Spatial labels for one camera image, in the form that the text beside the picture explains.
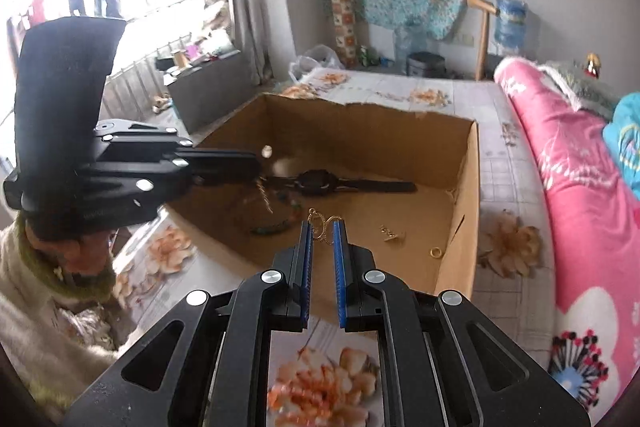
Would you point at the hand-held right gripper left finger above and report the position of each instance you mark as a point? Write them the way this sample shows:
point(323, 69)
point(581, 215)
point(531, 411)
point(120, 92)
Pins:
point(309, 302)

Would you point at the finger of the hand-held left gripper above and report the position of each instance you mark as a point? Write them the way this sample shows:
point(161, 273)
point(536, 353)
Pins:
point(125, 197)
point(150, 147)

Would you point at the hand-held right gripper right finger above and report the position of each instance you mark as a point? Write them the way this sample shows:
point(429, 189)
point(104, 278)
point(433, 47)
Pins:
point(340, 287)

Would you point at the brown cardboard box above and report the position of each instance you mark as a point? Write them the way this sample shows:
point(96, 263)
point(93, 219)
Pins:
point(370, 142)

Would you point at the person's left forearm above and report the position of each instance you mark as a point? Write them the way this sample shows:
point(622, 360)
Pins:
point(30, 307)

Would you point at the white balcony railing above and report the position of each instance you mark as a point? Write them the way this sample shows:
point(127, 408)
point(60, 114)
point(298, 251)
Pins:
point(140, 77)

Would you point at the gold drop earring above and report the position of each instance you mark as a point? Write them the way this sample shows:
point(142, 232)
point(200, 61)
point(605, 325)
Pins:
point(392, 234)

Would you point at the dark cabinet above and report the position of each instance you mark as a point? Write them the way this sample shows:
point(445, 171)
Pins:
point(205, 97)

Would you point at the red hanging garment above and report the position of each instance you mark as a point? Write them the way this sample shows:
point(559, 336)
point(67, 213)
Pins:
point(37, 9)

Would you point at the black wristwatch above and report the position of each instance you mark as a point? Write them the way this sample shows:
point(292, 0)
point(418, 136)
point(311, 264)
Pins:
point(317, 182)

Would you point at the clear plastic bag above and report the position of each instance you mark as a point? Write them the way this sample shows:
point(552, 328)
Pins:
point(315, 64)

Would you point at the rolled patterned mat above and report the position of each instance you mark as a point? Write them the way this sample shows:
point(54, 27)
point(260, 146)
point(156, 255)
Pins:
point(344, 22)

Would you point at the grey bucket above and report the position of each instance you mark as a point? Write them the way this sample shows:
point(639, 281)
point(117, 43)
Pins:
point(425, 64)

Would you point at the pink floral blanket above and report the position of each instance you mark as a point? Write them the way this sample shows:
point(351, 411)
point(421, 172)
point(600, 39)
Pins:
point(575, 207)

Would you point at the clear water bottle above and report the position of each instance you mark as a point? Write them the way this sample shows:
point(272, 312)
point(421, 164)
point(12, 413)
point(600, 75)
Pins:
point(410, 47)

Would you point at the grey knitted blanket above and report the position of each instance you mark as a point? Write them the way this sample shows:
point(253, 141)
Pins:
point(575, 87)

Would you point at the blue water bottle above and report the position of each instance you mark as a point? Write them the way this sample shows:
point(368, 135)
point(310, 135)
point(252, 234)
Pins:
point(511, 24)

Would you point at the teal blanket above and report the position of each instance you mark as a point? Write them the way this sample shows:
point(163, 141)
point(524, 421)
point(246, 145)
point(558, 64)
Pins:
point(625, 142)

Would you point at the small gold figurine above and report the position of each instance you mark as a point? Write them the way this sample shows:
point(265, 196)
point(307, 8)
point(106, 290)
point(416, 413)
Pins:
point(593, 66)

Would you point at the wall socket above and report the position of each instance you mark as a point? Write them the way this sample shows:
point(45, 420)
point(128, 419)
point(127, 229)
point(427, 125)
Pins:
point(463, 40)

